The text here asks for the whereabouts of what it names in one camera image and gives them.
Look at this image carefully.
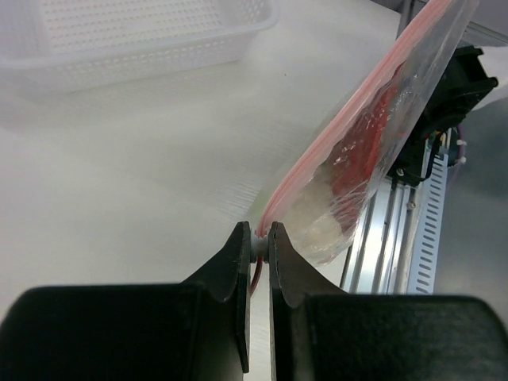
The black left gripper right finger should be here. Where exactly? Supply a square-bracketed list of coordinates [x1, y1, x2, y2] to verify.
[267, 222, 507, 380]

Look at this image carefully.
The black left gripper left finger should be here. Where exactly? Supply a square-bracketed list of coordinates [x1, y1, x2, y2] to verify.
[1, 222, 251, 380]

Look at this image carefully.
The white toy cauliflower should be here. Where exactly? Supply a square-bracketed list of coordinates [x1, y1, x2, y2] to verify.
[283, 166, 354, 263]

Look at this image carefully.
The clear zip top bag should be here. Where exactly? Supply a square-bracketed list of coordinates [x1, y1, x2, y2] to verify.
[249, 0, 481, 297]

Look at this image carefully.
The red toy lobster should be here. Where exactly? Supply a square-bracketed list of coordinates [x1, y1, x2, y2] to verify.
[329, 85, 398, 235]

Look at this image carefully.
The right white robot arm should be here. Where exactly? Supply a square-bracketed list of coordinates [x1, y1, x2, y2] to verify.
[388, 45, 507, 187]

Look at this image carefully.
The white perforated plastic basket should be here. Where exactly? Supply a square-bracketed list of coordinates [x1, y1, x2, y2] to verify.
[1, 1, 279, 94]

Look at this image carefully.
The aluminium mounting rail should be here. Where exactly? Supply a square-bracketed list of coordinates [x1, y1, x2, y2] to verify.
[341, 178, 416, 294]

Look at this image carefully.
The white slotted cable duct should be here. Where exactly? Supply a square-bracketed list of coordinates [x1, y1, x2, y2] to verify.
[406, 153, 448, 295]

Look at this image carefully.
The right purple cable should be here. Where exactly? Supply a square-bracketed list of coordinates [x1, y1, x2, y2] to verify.
[450, 126, 469, 179]

